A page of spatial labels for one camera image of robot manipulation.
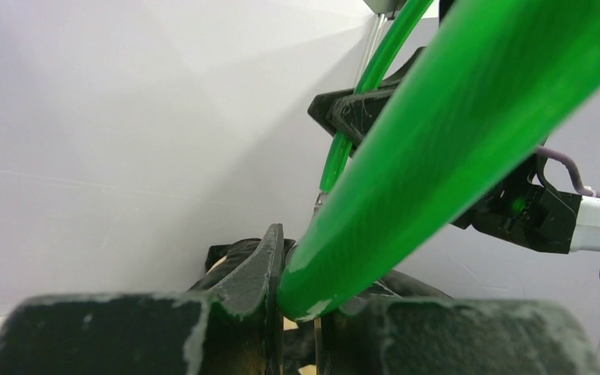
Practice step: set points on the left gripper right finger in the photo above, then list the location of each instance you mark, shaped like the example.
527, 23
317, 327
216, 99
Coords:
386, 335

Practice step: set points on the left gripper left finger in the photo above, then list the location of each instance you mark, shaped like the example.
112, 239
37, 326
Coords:
234, 327

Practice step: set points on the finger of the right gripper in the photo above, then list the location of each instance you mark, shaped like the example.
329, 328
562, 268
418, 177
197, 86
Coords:
319, 105
355, 114

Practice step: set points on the green cable lock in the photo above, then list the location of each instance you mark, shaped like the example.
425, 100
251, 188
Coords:
496, 80

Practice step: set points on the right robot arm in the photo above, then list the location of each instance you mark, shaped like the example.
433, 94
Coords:
523, 209

